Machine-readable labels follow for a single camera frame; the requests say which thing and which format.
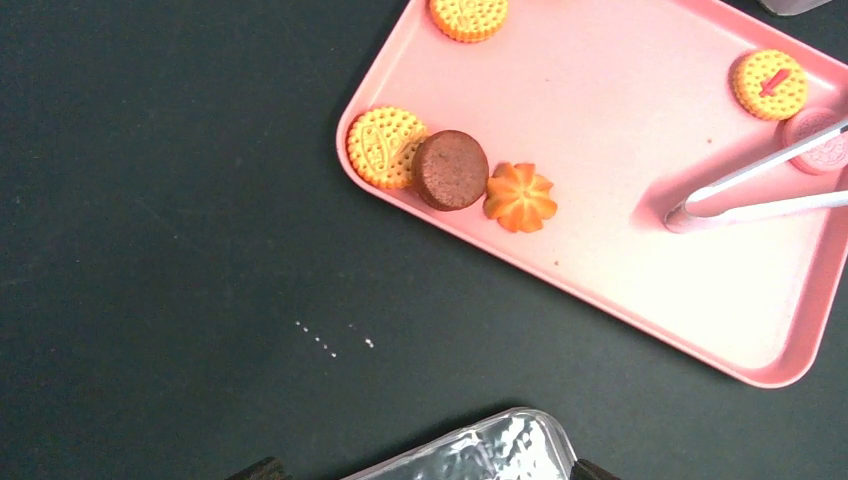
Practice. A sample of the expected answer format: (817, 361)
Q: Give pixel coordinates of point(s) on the white divided cookie tin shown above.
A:
(787, 8)

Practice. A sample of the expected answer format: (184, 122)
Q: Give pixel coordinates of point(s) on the dark chocolate round cookie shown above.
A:
(450, 170)

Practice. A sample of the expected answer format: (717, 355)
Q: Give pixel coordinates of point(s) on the clear plastic tin lid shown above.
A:
(518, 443)

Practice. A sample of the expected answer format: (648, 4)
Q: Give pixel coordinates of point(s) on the red marked dotted cracker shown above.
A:
(770, 85)

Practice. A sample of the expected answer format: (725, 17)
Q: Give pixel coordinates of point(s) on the dotted cracker beside chocolate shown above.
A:
(381, 144)

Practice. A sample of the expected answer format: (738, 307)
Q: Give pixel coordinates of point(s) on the round orange cracker cookie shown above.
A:
(469, 21)

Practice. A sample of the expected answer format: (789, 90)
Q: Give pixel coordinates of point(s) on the pink cookie tray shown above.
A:
(626, 107)

